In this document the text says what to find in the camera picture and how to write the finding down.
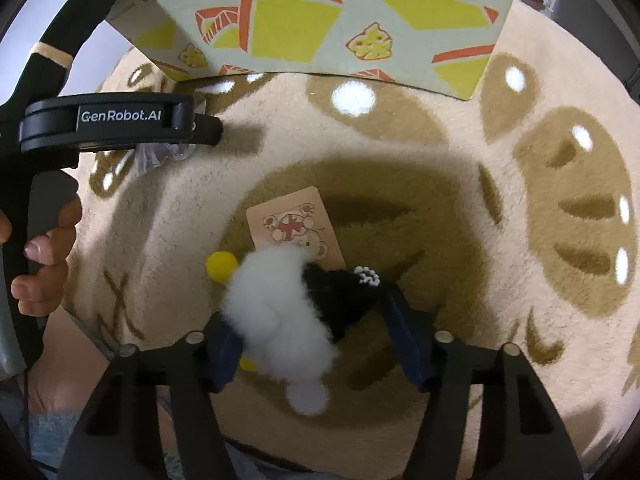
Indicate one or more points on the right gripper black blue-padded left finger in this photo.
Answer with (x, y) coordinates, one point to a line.
(118, 433)

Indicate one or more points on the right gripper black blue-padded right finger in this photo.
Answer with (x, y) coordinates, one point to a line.
(522, 435)

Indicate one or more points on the white black plush toy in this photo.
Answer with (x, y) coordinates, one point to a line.
(291, 314)

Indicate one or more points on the person's left hand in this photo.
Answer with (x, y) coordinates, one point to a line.
(40, 294)

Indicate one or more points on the beige brown patterned rug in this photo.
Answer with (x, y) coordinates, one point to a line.
(513, 216)

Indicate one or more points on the bear picture card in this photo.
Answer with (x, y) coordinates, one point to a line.
(298, 218)

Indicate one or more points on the open cardboard box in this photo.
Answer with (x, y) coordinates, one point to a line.
(437, 45)

